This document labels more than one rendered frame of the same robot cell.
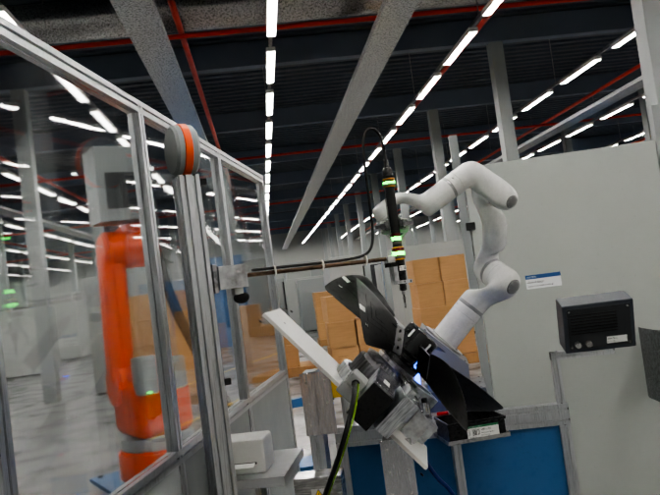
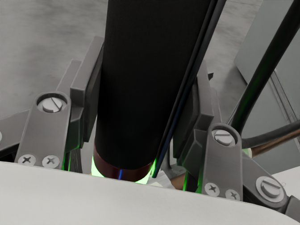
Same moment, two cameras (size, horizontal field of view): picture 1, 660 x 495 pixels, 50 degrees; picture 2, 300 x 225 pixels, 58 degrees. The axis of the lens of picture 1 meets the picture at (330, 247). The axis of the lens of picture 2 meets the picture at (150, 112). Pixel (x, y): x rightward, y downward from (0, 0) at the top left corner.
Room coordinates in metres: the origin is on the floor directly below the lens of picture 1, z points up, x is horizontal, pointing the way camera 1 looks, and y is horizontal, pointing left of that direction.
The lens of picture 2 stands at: (2.54, -0.25, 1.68)
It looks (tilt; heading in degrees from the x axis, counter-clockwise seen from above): 43 degrees down; 167
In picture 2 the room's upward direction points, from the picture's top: 16 degrees clockwise
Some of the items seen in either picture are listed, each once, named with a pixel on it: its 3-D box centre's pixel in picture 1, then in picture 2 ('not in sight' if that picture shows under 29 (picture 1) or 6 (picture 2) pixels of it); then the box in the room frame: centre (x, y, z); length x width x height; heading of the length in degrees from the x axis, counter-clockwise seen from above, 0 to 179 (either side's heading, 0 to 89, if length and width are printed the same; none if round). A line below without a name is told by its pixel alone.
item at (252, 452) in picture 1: (243, 454); not in sight; (2.33, 0.37, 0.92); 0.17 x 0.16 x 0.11; 83
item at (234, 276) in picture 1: (227, 277); not in sight; (2.16, 0.32, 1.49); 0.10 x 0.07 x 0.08; 118
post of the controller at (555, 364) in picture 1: (557, 377); not in sight; (2.75, -0.80, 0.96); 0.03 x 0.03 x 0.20; 83
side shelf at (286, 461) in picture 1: (259, 468); not in sight; (2.40, 0.33, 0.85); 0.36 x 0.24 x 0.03; 173
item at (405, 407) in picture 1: (393, 412); not in sight; (2.12, -0.12, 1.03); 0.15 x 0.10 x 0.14; 83
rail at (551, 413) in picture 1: (449, 424); not in sight; (2.80, -0.37, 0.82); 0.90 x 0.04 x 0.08; 83
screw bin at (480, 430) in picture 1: (469, 425); not in sight; (2.63, -0.42, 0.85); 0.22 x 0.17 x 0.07; 98
